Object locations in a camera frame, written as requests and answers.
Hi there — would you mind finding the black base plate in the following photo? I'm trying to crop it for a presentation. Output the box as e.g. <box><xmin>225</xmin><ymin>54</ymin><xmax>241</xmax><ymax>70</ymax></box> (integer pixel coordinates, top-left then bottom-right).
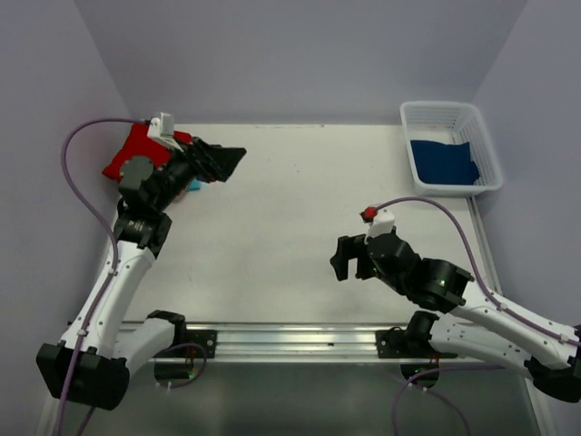
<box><xmin>175</xmin><ymin>329</ymin><xmax>218</xmax><ymax>359</ymax></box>
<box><xmin>375</xmin><ymin>327</ymin><xmax>458</xmax><ymax>359</ymax></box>

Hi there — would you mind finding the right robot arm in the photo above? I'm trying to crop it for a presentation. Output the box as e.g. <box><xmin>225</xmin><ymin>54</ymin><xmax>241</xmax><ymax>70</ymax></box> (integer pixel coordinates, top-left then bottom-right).
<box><xmin>330</xmin><ymin>232</ymin><xmax>580</xmax><ymax>403</ymax></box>

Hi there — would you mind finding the white plastic basket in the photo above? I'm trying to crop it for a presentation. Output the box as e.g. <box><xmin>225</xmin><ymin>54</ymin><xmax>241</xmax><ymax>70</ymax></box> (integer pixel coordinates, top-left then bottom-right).
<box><xmin>399</xmin><ymin>101</ymin><xmax>504</xmax><ymax>197</ymax></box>

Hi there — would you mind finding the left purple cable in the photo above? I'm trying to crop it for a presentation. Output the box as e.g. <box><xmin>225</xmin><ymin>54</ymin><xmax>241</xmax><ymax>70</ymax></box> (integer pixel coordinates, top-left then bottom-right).
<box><xmin>49</xmin><ymin>117</ymin><xmax>208</xmax><ymax>436</ymax></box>

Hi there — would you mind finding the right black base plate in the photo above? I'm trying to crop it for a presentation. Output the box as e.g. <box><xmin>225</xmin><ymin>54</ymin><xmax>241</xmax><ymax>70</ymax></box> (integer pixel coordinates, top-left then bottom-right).
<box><xmin>375</xmin><ymin>327</ymin><xmax>458</xmax><ymax>359</ymax></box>

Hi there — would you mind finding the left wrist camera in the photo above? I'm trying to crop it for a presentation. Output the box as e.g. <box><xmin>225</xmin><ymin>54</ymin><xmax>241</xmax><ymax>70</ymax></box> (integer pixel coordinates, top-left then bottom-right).
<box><xmin>146</xmin><ymin>112</ymin><xmax>182</xmax><ymax>152</ymax></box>

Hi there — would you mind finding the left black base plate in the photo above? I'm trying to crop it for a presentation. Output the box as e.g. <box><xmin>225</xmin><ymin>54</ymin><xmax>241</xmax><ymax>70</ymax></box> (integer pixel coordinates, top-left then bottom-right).
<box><xmin>175</xmin><ymin>329</ymin><xmax>218</xmax><ymax>359</ymax></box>

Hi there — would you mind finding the red t shirt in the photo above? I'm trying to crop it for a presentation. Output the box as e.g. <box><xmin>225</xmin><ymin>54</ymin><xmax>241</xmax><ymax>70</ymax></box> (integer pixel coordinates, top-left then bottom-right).
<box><xmin>102</xmin><ymin>124</ymin><xmax>171</xmax><ymax>183</ymax></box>

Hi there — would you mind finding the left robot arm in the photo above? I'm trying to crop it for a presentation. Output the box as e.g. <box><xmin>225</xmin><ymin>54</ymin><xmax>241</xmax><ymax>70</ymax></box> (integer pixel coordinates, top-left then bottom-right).
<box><xmin>36</xmin><ymin>138</ymin><xmax>247</xmax><ymax>411</ymax></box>

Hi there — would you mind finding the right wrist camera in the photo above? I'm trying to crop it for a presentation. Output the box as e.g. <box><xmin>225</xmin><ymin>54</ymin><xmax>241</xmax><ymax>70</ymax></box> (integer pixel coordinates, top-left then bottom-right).
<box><xmin>360</xmin><ymin>206</ymin><xmax>395</xmax><ymax>239</ymax></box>

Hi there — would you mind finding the aluminium mounting rail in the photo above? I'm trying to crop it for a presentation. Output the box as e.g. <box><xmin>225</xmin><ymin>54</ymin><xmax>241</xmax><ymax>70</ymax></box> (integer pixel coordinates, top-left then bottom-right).
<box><xmin>117</xmin><ymin>321</ymin><xmax>537</xmax><ymax>364</ymax></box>

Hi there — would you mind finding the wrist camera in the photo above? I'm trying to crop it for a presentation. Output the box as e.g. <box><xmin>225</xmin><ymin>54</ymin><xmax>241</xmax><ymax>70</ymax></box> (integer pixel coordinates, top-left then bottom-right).
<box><xmin>360</xmin><ymin>206</ymin><xmax>395</xmax><ymax>239</ymax></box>
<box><xmin>146</xmin><ymin>112</ymin><xmax>182</xmax><ymax>152</ymax></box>

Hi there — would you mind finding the blue t shirt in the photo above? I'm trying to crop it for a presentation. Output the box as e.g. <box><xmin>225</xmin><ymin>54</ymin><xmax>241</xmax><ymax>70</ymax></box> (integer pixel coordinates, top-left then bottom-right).
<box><xmin>410</xmin><ymin>140</ymin><xmax>480</xmax><ymax>185</ymax></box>

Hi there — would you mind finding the beige folded t shirt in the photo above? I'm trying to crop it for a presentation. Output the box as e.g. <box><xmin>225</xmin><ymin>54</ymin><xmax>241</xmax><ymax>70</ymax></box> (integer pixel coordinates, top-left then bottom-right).
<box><xmin>173</xmin><ymin>188</ymin><xmax>190</xmax><ymax>203</ymax></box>

